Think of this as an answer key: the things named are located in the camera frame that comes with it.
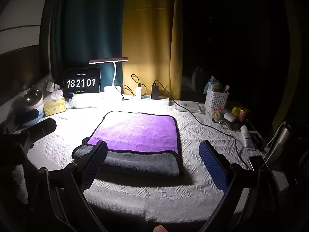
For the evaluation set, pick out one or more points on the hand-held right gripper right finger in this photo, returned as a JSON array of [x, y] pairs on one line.
[[213, 166]]

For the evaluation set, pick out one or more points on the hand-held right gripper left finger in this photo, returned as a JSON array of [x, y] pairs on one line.
[[97, 156]]

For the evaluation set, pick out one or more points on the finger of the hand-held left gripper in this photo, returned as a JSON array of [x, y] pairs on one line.
[[43, 127]]

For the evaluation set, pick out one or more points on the purple towel with black trim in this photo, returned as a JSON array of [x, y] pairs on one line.
[[137, 133]]

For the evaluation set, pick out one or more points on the person's right hand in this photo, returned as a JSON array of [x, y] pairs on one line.
[[159, 228]]

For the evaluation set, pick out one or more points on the round white and blue device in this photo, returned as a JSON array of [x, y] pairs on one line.
[[31, 108]]

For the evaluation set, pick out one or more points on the yellow tissue box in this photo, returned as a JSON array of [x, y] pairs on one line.
[[55, 106]]

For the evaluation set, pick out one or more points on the white textured tablecloth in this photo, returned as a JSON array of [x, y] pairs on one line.
[[205, 130]]

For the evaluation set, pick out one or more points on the small white cube adapter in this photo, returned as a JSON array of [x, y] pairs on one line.
[[51, 86]]

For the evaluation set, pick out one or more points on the white tube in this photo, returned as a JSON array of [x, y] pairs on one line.
[[247, 136]]

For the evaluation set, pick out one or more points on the white earbud case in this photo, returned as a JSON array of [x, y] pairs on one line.
[[229, 116]]

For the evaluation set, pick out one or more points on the tablet showing clock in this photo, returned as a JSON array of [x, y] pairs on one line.
[[81, 82]]

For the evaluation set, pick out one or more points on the light grey plush towel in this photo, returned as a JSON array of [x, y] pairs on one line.
[[169, 209]]

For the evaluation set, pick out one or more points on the flat white box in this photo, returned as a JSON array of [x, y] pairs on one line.
[[192, 107]]

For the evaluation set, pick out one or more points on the white perforated basket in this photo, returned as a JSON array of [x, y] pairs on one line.
[[216, 100]]

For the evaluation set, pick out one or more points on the white desk lamp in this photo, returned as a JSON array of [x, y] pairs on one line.
[[113, 90]]

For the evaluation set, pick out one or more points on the white charger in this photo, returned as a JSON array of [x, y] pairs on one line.
[[138, 92]]

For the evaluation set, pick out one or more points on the white power strip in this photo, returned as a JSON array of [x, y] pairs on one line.
[[164, 101]]

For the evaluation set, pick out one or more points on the blue packet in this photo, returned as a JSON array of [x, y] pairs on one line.
[[213, 83]]

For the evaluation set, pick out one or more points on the black charger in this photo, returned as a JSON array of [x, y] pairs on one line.
[[155, 91]]

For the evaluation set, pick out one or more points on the teal curtain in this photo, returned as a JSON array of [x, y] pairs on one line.
[[91, 24]]

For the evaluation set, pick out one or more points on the yellow curtain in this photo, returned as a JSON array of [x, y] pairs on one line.
[[152, 29]]

